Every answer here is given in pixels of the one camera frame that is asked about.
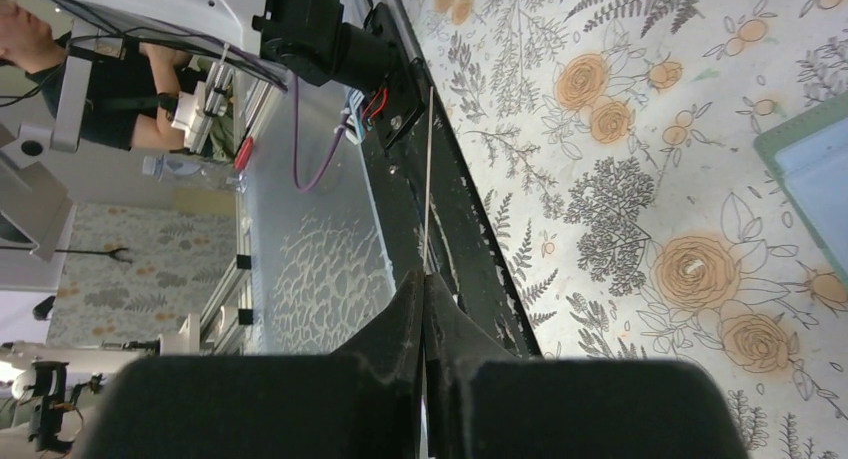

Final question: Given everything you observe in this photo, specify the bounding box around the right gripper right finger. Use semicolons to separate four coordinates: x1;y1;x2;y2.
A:
423;275;746;458

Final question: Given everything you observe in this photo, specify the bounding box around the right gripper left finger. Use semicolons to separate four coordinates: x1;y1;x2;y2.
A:
72;270;424;458

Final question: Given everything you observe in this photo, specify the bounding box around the green card holder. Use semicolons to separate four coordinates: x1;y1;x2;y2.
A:
754;93;847;280

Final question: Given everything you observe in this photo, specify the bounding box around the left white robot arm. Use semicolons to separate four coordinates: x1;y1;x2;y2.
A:
49;0;425;153

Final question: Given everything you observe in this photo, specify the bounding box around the floral table mat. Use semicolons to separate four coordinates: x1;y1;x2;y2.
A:
402;0;847;458

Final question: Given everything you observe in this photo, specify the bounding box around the person in black shirt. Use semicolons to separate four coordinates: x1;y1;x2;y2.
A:
1;0;210;152

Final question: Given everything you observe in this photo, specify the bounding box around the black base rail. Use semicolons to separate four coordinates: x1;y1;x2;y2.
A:
362;3;541;357

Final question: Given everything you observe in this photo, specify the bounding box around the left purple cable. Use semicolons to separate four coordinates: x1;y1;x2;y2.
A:
291;71;349;194

